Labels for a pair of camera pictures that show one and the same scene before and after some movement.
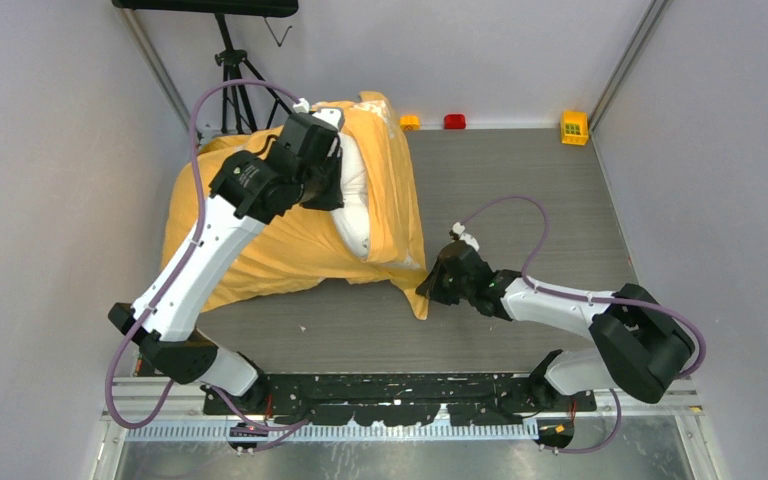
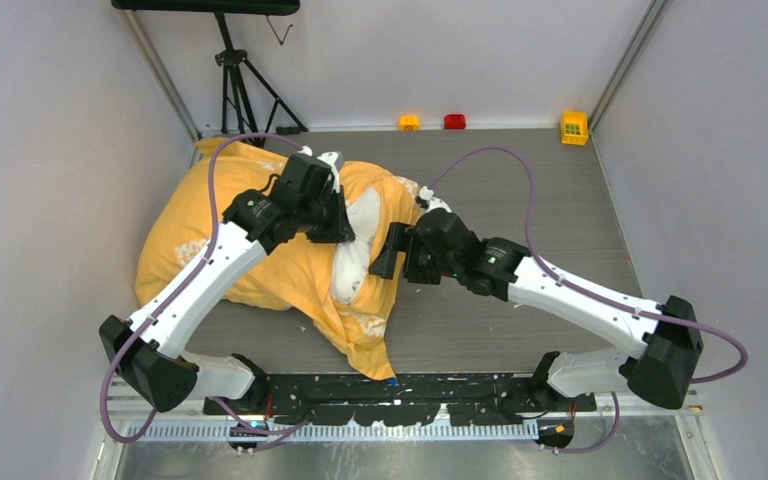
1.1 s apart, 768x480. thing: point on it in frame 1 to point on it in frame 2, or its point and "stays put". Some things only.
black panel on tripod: (210, 6) stays put
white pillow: (352, 221) to (352, 259)
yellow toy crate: (574, 127) stays put
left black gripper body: (320, 185) to (323, 219)
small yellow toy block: (409, 123) stays put
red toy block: (454, 121) stays put
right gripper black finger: (429, 288) to (397, 241)
